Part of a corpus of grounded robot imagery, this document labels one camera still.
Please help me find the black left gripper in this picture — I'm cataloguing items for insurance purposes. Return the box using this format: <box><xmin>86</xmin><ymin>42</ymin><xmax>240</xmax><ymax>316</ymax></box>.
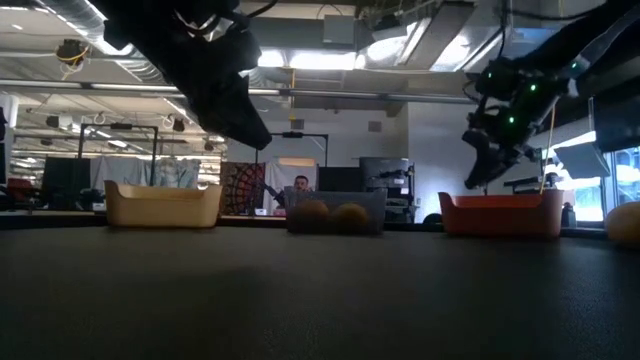
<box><xmin>149</xmin><ymin>29</ymin><xmax>274</xmax><ymax>151</ymax></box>

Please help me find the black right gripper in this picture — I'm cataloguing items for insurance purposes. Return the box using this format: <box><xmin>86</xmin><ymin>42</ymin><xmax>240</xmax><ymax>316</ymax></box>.
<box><xmin>462</xmin><ymin>58</ymin><xmax>569</xmax><ymax>190</ymax></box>

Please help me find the orange fruit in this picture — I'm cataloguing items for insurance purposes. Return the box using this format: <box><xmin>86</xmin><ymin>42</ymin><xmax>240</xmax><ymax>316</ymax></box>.
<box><xmin>292</xmin><ymin>198</ymin><xmax>330</xmax><ymax>232</ymax></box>
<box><xmin>330</xmin><ymin>202</ymin><xmax>370</xmax><ymax>234</ymax></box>

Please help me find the orange plastic basket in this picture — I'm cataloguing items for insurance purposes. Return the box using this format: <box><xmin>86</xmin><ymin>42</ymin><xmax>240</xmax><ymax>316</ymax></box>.
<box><xmin>438</xmin><ymin>188</ymin><xmax>565</xmax><ymax>239</ymax></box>

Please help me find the white curtain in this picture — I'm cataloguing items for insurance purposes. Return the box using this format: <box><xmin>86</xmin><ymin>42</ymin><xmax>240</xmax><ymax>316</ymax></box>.
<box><xmin>264</xmin><ymin>157</ymin><xmax>319</xmax><ymax>201</ymax></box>

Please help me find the patterned tapestry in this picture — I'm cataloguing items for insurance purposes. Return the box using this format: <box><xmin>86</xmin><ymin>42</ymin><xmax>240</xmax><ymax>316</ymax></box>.
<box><xmin>219</xmin><ymin>160</ymin><xmax>267</xmax><ymax>216</ymax></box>

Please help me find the light blue cloth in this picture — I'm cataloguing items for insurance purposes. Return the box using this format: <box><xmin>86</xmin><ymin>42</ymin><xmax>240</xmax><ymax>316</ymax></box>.
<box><xmin>152</xmin><ymin>157</ymin><xmax>202</xmax><ymax>190</ymax></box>

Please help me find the tilted grey monitor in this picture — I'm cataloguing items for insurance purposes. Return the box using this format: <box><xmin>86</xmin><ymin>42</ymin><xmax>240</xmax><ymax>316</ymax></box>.
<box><xmin>553</xmin><ymin>141</ymin><xmax>612</xmax><ymax>180</ymax></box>

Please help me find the dark bottle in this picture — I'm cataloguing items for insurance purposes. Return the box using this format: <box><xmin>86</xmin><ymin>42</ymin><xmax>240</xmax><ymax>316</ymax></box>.
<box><xmin>561</xmin><ymin>201</ymin><xmax>578</xmax><ymax>229</ymax></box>

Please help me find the dark equipment cabinet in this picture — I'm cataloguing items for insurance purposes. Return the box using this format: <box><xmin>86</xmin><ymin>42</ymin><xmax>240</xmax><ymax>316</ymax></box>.
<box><xmin>358</xmin><ymin>156</ymin><xmax>416</xmax><ymax>224</ymax></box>

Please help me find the black monitor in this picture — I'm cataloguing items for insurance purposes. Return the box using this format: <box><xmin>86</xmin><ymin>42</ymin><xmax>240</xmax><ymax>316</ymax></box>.
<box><xmin>40</xmin><ymin>156</ymin><xmax>92</xmax><ymax>207</ymax></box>
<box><xmin>318</xmin><ymin>166</ymin><xmax>365</xmax><ymax>194</ymax></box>

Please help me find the grey ceiling pipe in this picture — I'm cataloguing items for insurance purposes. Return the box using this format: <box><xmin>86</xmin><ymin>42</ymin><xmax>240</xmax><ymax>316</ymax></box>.
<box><xmin>7</xmin><ymin>78</ymin><xmax>476</xmax><ymax>105</ymax></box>

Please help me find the yellow plastic basket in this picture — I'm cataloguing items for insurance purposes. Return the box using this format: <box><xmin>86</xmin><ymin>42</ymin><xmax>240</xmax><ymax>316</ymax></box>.
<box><xmin>103</xmin><ymin>179</ymin><xmax>223</xmax><ymax>229</ymax></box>

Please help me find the white cloth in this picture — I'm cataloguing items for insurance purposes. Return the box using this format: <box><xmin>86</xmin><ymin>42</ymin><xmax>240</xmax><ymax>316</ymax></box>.
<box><xmin>89</xmin><ymin>156</ymin><xmax>154</xmax><ymax>190</ymax></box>

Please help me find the grey plastic basket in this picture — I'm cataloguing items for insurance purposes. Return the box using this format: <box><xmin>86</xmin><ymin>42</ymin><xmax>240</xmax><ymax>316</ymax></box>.
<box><xmin>284</xmin><ymin>187</ymin><xmax>389</xmax><ymax>235</ymax></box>

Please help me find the grey ceiling box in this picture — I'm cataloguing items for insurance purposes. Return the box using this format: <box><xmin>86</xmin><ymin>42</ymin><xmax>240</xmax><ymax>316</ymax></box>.
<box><xmin>323</xmin><ymin>14</ymin><xmax>356</xmax><ymax>46</ymax></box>

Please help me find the yellow lemon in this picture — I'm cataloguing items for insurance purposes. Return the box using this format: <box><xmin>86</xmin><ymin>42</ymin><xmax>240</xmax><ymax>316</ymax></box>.
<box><xmin>603</xmin><ymin>201</ymin><xmax>640</xmax><ymax>247</ymax></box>

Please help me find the black table mat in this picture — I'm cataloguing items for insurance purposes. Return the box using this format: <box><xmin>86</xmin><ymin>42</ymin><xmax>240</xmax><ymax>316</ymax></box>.
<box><xmin>0</xmin><ymin>224</ymin><xmax>640</xmax><ymax>360</ymax></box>

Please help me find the red chair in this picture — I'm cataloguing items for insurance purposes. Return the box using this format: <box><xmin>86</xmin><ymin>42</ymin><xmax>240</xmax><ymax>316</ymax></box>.
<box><xmin>5</xmin><ymin>177</ymin><xmax>37</xmax><ymax>202</ymax></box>

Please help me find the black frame stand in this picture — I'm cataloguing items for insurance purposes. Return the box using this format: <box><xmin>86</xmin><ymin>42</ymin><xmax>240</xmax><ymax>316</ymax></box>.
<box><xmin>254</xmin><ymin>131</ymin><xmax>330</xmax><ymax>216</ymax></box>
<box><xmin>77</xmin><ymin>122</ymin><xmax>160</xmax><ymax>187</ymax></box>

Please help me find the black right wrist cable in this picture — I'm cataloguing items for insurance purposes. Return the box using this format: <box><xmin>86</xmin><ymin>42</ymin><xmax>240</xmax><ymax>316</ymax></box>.
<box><xmin>462</xmin><ymin>0</ymin><xmax>509</xmax><ymax>116</ymax></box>

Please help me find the black yellow cable reel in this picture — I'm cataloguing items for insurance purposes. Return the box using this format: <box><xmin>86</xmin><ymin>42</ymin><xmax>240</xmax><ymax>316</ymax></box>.
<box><xmin>54</xmin><ymin>38</ymin><xmax>91</xmax><ymax>69</ymax></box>

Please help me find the silver ventilation duct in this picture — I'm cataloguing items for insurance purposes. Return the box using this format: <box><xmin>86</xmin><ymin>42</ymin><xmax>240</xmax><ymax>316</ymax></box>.
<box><xmin>34</xmin><ymin>0</ymin><xmax>229</xmax><ymax>136</ymax></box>

